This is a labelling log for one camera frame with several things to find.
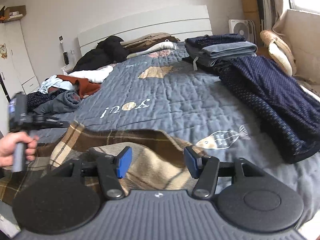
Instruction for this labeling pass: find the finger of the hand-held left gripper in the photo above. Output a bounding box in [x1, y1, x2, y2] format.
[37, 121, 70, 129]
[32, 115, 60, 123]

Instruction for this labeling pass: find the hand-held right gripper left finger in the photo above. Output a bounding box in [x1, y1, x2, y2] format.
[49, 146, 133, 200]

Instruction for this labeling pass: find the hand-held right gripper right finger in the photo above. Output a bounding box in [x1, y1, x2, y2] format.
[184, 146, 267, 198]

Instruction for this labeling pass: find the brown plaid fringed scarf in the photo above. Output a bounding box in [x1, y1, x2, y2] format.
[0, 122, 208, 205]

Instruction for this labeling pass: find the person's left hand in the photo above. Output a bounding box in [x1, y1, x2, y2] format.
[0, 131, 40, 168]

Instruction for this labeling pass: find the crumpled navy dotted garment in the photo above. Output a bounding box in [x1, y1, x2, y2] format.
[26, 91, 54, 112]

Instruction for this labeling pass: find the grey hooded garment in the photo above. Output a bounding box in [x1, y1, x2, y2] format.
[32, 90, 82, 115]

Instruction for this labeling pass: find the light blue shirt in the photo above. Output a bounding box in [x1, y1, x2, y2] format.
[39, 75, 62, 94]

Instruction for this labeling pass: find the rust red garment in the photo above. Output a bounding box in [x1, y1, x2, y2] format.
[49, 74, 102, 99]

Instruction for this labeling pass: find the white wardrobe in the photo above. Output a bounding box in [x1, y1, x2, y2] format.
[0, 19, 40, 135]

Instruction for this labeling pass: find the white garment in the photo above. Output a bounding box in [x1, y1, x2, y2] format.
[68, 65, 114, 83]

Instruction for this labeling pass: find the bed with grey quilt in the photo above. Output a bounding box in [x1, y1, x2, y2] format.
[25, 42, 320, 230]

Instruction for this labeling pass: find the black puffy jacket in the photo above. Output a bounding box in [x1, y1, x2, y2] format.
[72, 36, 129, 72]

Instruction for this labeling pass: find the folded black garment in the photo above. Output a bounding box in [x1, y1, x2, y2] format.
[182, 55, 225, 75]

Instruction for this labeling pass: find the cardboard box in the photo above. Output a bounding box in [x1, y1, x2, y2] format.
[0, 5, 27, 23]

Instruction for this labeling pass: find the large navy patterned blanket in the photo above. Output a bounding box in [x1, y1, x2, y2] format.
[219, 56, 320, 164]

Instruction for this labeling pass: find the pale grey pillow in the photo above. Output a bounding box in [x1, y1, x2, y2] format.
[127, 41, 177, 59]

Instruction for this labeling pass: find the woven pet bed white cushion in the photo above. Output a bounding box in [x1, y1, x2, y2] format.
[260, 29, 297, 75]

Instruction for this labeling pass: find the white box fan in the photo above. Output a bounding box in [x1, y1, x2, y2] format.
[228, 19, 257, 44]

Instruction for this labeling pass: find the white bed headboard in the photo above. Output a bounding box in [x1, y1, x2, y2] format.
[77, 4, 213, 55]

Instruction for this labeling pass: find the beige curtain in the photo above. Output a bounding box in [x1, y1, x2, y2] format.
[260, 0, 292, 34]

